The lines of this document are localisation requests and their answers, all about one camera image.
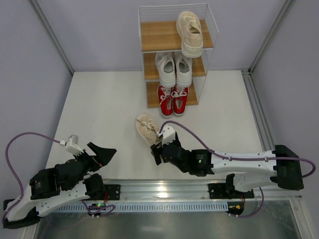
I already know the beige sneaker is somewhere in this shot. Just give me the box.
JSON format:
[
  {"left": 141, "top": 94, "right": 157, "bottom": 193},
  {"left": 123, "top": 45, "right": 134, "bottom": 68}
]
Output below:
[
  {"left": 176, "top": 11, "right": 203, "bottom": 58},
  {"left": 135, "top": 113, "right": 162, "bottom": 146}
]

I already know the white sneaker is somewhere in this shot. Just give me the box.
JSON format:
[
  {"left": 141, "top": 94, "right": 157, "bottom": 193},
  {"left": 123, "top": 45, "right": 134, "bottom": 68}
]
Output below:
[
  {"left": 155, "top": 52, "right": 176, "bottom": 88},
  {"left": 173, "top": 51, "right": 192, "bottom": 88}
]

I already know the right corner aluminium post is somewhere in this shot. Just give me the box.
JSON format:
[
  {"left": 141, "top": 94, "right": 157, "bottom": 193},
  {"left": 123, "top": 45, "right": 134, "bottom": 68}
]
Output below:
[{"left": 248, "top": 0, "right": 296, "bottom": 75}]

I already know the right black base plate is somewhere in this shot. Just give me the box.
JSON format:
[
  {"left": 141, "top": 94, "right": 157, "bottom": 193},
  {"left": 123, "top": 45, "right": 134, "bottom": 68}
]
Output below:
[{"left": 208, "top": 183, "right": 255, "bottom": 199}]

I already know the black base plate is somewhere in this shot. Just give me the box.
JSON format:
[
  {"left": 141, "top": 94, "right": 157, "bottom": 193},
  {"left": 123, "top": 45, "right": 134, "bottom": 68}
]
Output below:
[
  {"left": 208, "top": 183, "right": 255, "bottom": 199},
  {"left": 100, "top": 184, "right": 121, "bottom": 201}
]

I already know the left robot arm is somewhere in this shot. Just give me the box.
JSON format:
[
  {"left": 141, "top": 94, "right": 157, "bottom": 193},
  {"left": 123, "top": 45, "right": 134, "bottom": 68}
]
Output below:
[{"left": 2, "top": 142, "right": 117, "bottom": 229}]

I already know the white slotted cable duct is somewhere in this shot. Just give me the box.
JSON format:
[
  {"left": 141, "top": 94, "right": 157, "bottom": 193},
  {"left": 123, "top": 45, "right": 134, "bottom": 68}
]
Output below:
[{"left": 49, "top": 201, "right": 229, "bottom": 213}]

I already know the right aluminium frame rail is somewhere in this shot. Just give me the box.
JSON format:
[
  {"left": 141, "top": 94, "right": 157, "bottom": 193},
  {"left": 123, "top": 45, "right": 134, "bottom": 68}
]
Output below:
[{"left": 241, "top": 70, "right": 275, "bottom": 151}]

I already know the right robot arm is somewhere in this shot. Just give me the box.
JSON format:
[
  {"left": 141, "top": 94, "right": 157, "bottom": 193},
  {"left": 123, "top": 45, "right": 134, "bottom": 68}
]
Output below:
[{"left": 149, "top": 133, "right": 304, "bottom": 196}]

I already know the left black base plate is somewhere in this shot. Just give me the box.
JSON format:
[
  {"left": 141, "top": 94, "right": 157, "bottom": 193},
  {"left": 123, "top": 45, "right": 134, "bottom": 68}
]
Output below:
[{"left": 100, "top": 184, "right": 121, "bottom": 201}]

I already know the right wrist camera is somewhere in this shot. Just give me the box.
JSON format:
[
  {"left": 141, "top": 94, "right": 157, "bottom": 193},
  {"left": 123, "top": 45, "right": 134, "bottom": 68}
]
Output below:
[{"left": 157, "top": 124, "right": 176, "bottom": 145}]

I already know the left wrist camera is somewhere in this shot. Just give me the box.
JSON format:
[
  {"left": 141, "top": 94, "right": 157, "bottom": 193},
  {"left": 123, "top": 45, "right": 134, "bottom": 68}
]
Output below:
[{"left": 59, "top": 134, "right": 84, "bottom": 157}]

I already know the red canvas sneaker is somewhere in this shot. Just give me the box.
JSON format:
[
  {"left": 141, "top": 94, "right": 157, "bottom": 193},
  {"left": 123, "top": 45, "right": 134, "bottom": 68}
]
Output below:
[
  {"left": 171, "top": 85, "right": 188, "bottom": 117},
  {"left": 158, "top": 85, "right": 173, "bottom": 118}
]

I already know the corner aluminium post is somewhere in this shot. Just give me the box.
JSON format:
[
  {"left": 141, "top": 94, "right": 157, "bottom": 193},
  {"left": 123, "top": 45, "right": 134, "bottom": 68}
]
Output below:
[
  {"left": 248, "top": 0, "right": 296, "bottom": 75},
  {"left": 28, "top": 0, "right": 75, "bottom": 76}
]

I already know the left corner aluminium post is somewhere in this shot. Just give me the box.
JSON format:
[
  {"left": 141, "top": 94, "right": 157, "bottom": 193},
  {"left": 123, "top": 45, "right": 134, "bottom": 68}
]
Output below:
[{"left": 28, "top": 0, "right": 75, "bottom": 76}]

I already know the aluminium mounting rail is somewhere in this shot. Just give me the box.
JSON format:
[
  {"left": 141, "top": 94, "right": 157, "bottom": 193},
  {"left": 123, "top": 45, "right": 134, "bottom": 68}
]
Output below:
[{"left": 103, "top": 179, "right": 302, "bottom": 201}]

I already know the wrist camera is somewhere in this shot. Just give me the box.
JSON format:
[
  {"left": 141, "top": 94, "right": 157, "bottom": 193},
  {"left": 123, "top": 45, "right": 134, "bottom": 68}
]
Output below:
[
  {"left": 59, "top": 134, "right": 84, "bottom": 157},
  {"left": 157, "top": 124, "right": 176, "bottom": 145}
]

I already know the white wire shoe shelf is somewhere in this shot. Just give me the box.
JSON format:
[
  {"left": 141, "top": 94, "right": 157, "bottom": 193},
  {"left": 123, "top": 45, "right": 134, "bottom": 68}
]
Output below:
[{"left": 139, "top": 3, "right": 219, "bottom": 108}]

